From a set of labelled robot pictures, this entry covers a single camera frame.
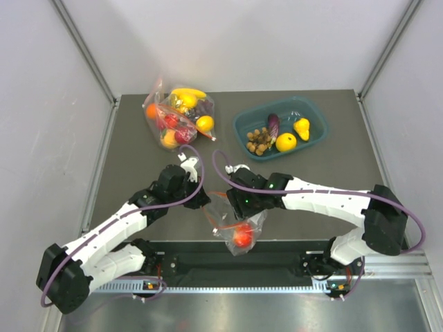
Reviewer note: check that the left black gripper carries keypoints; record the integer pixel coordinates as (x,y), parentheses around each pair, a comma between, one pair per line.
(200,200)

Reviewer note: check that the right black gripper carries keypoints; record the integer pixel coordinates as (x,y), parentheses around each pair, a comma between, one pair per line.
(241,211)

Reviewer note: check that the clear zip bag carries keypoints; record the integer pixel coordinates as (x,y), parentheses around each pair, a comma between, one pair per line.
(172,113)
(220,215)

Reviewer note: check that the brown fake longan bunch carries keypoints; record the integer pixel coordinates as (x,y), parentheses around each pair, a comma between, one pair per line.
(259,141)

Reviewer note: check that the yellow fake lemon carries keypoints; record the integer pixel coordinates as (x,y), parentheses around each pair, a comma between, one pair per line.
(286,142)

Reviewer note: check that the purple fake eggplant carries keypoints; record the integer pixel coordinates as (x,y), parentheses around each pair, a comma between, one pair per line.
(273,127)

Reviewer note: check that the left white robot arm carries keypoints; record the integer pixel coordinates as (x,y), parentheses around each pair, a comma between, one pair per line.
(68,274)

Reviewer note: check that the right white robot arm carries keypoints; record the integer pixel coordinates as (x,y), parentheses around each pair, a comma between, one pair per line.
(379,223)

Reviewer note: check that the red fake tomato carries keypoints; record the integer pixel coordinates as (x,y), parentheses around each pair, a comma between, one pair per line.
(243,236)

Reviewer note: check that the fake peach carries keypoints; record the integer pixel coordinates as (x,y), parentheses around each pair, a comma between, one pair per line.
(168,139)

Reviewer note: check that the fake red apple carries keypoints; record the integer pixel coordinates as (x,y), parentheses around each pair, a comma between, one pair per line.
(183,135)

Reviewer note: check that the far fake lemon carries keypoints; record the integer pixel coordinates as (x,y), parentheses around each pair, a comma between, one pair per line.
(205,123)

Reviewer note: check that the fake purple grapes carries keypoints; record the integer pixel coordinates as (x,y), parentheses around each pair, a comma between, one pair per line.
(203,107)

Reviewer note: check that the fake orange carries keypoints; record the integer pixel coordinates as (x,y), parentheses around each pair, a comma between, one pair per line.
(151,111)

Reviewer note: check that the fake yellow banana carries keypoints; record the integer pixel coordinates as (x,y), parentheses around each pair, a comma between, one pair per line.
(180,92)

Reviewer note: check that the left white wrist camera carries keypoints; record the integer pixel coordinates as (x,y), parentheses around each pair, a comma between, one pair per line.
(191,165)

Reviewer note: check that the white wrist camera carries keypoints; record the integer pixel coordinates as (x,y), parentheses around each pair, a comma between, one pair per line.
(191,165)
(231,169)

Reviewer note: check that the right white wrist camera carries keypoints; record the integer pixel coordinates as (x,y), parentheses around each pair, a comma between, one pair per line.
(231,169)

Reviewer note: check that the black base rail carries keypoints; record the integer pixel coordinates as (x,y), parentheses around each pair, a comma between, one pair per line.
(268,264)

